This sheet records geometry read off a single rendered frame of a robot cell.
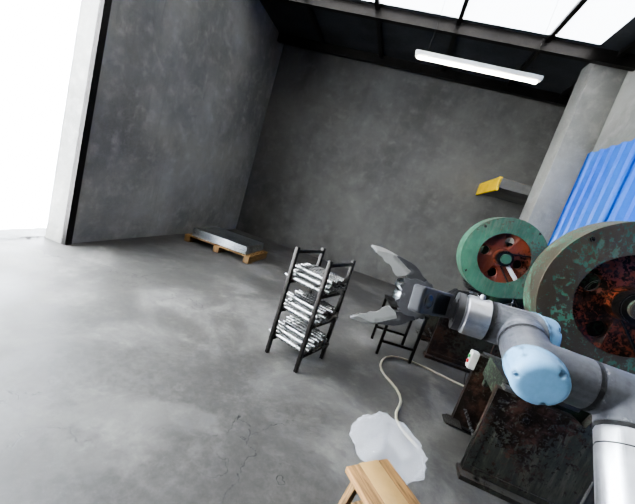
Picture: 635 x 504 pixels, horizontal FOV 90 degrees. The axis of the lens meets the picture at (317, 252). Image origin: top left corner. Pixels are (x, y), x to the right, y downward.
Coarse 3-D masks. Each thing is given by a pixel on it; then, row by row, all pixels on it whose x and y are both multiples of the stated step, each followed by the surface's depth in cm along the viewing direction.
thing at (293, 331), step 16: (320, 256) 290; (288, 272) 259; (304, 272) 262; (320, 272) 260; (320, 288) 243; (336, 288) 257; (288, 304) 270; (304, 304) 261; (320, 304) 266; (288, 320) 284; (304, 320) 255; (320, 320) 250; (272, 336) 268; (288, 336) 266; (304, 336) 250; (320, 336) 271; (304, 352) 255
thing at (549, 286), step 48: (576, 240) 156; (624, 240) 151; (528, 288) 174; (576, 288) 158; (624, 288) 157; (576, 336) 160; (624, 336) 161; (480, 384) 239; (480, 432) 196; (528, 432) 190; (576, 432) 183; (480, 480) 197; (528, 480) 193; (576, 480) 186
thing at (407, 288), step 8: (408, 280) 61; (416, 280) 61; (408, 288) 61; (400, 296) 67; (408, 296) 61; (456, 296) 63; (464, 296) 59; (400, 304) 61; (408, 304) 60; (456, 304) 60; (464, 304) 58; (408, 312) 60; (456, 312) 58; (464, 312) 57; (456, 320) 58; (456, 328) 59
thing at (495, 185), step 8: (480, 184) 634; (488, 184) 574; (496, 184) 525; (504, 184) 519; (512, 184) 516; (520, 184) 514; (480, 192) 612; (488, 192) 571; (496, 192) 576; (504, 192) 552; (512, 192) 529; (520, 192) 515; (528, 192) 512; (512, 200) 610; (520, 200) 582
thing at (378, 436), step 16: (368, 416) 206; (384, 416) 208; (352, 432) 194; (368, 432) 189; (384, 432) 189; (400, 432) 195; (368, 448) 181; (384, 448) 179; (400, 448) 182; (416, 448) 187; (400, 464) 175; (416, 464) 179; (416, 480) 173
